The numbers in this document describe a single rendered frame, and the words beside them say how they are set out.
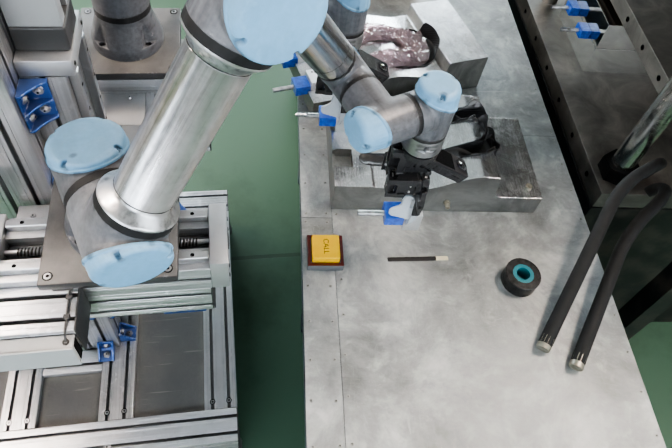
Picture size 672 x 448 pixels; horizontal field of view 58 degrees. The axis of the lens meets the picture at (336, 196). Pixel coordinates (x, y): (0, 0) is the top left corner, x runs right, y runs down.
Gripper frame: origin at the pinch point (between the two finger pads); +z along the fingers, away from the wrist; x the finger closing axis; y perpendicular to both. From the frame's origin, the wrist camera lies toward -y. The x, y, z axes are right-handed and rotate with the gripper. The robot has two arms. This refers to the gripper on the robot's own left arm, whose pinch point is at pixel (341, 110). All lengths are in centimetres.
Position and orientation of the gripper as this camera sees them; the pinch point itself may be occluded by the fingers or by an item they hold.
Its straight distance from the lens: 145.4
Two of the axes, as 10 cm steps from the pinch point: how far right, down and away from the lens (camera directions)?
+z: -1.2, 5.8, 8.0
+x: 0.5, 8.1, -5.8
